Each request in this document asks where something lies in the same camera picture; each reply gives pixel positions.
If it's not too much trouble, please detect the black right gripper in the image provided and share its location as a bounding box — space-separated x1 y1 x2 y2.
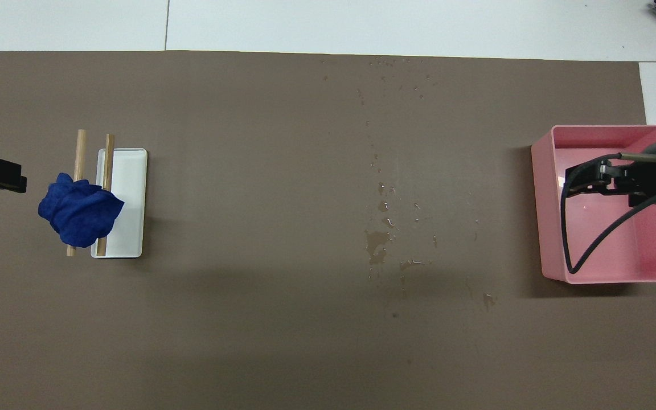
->
566 151 656 207

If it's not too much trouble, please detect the blue towel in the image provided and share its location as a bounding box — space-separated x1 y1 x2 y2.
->
38 173 125 249

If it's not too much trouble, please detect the white towel rack base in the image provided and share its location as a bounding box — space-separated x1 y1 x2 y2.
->
91 148 148 259

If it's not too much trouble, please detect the pink plastic bin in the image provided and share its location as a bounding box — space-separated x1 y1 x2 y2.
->
531 125 656 284

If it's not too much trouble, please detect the long wooden rack rod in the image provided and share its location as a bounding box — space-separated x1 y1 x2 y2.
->
66 129 87 257

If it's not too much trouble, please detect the brown table mat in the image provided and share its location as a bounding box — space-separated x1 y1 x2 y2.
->
0 50 656 410

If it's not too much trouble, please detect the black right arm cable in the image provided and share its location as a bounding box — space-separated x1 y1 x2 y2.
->
560 151 656 275

